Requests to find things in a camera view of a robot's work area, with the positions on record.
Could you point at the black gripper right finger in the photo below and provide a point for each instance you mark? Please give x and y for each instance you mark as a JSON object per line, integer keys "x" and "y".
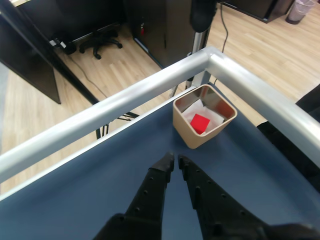
{"x": 215, "y": 210}

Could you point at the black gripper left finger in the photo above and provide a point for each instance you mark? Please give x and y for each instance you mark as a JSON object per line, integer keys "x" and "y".
{"x": 147, "y": 200}

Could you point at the red cube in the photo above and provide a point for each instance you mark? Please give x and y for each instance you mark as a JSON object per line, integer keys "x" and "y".
{"x": 199, "y": 123}

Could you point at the beige square box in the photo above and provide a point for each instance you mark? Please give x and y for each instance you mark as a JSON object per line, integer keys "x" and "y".
{"x": 187, "y": 132}

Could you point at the dark blue table mat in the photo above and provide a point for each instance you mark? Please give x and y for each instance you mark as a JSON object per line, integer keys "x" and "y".
{"x": 75, "y": 212}

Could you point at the white paper sheet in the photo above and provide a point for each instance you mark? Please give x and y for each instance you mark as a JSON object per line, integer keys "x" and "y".
{"x": 190, "y": 113}

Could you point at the black office chair base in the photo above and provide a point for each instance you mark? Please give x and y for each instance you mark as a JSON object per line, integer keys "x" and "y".
{"x": 100, "y": 43}

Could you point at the red key tag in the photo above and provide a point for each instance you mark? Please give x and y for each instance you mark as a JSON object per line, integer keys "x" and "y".
{"x": 142, "y": 30}

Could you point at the black cabinet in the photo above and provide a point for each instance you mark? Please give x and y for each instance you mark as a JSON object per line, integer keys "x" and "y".
{"x": 160, "y": 30}

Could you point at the black desk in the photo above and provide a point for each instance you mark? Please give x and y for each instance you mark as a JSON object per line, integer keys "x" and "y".
{"x": 32, "y": 62}

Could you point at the black low furniture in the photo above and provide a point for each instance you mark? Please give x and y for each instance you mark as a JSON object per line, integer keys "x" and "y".
{"x": 260, "y": 7}

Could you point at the grey waste bin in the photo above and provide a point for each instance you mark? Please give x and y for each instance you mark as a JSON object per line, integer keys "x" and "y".
{"x": 298, "y": 11}

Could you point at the silver metal table frame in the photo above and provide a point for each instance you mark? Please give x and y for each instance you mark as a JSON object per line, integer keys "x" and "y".
{"x": 125, "y": 100}

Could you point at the black padded post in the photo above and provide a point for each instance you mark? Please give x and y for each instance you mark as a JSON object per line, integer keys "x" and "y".
{"x": 202, "y": 12}

